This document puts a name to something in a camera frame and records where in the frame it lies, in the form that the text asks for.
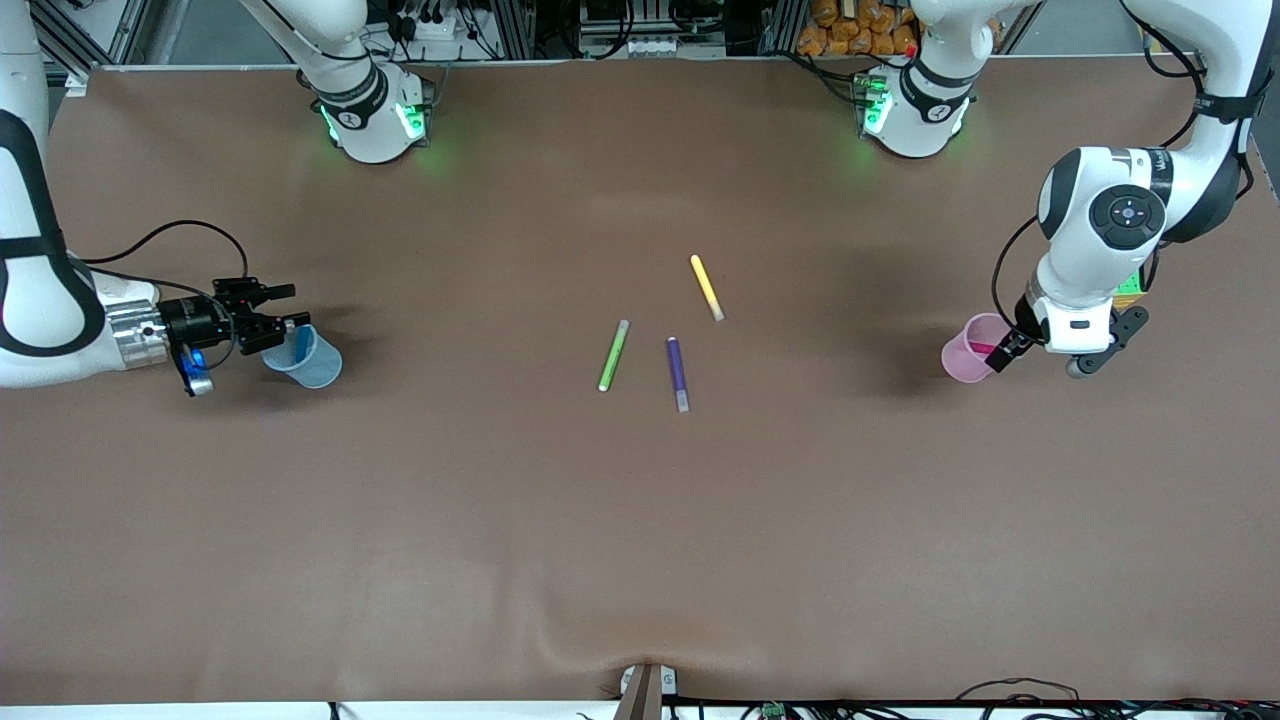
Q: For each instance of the aluminium frame profile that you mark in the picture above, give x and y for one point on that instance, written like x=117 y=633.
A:
x=515 y=30
x=785 y=25

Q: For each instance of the aluminium frame corner post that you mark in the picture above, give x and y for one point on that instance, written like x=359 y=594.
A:
x=100 y=30

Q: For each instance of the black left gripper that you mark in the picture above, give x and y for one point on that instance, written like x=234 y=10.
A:
x=1007 y=349

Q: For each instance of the long white socket strip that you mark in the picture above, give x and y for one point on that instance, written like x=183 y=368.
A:
x=650 y=46

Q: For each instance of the green marker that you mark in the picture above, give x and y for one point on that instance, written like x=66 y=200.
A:
x=614 y=355

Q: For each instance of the purple marker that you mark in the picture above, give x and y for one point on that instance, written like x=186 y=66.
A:
x=677 y=372

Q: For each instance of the blue marker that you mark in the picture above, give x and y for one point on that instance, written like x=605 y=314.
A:
x=301 y=345

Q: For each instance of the translucent pink cup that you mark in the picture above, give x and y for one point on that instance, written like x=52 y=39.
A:
x=960 y=365

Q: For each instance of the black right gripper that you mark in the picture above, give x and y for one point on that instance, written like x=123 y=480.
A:
x=193 y=319

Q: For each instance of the translucent blue cup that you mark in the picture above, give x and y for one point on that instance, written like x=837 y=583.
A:
x=318 y=368

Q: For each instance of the yellow marker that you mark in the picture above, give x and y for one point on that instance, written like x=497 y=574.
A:
x=706 y=286

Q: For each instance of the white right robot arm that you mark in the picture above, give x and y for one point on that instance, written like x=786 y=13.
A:
x=40 y=330

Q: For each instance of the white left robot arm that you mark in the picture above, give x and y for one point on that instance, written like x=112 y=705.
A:
x=1090 y=270

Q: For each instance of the colourful puzzle cube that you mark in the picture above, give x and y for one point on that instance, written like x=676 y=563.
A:
x=1130 y=290

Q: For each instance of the bag of orange items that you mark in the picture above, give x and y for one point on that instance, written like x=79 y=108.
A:
x=850 y=30

